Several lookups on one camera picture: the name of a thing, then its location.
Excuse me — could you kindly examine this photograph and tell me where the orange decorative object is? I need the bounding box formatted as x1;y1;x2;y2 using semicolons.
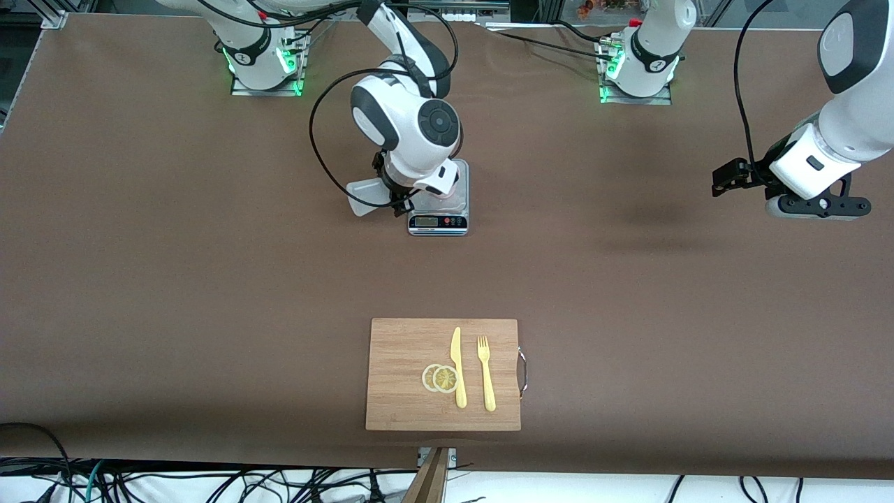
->
576;0;629;18

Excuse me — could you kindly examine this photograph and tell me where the yellow plastic knife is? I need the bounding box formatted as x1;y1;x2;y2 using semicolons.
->
450;326;468;409

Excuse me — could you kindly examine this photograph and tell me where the silver digital kitchen scale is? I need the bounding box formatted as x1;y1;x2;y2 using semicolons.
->
408;159;469;237

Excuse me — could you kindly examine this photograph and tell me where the translucent sauce bottle orange cap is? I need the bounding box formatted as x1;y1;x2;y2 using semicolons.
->
347;177;413;218

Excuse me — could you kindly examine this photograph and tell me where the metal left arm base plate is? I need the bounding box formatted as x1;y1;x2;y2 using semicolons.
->
599;38;673;105

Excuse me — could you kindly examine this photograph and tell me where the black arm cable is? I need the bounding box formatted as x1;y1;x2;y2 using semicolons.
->
733;0;776;165
309;0;460;209

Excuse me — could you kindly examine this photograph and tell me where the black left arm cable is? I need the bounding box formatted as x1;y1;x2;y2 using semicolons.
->
733;0;776;165

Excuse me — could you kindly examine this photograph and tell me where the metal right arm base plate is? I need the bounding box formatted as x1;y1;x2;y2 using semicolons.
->
230;31;306;97

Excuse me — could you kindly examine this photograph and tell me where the black table cable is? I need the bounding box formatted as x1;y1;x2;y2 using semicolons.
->
555;20;615;44
482;23;619;62
276;0;343;53

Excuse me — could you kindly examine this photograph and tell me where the yellow plastic fork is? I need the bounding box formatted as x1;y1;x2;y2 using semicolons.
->
477;335;497;412

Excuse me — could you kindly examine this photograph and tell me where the wooden cutting board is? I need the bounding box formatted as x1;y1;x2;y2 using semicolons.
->
365;318;522;432

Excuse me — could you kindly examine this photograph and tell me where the teal floor cable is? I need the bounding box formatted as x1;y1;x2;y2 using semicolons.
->
82;460;107;503

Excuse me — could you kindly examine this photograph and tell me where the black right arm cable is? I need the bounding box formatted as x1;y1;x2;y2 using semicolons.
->
309;0;460;209

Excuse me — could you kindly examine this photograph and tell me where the wooden post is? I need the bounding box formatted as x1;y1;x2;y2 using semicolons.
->
404;447;449;503

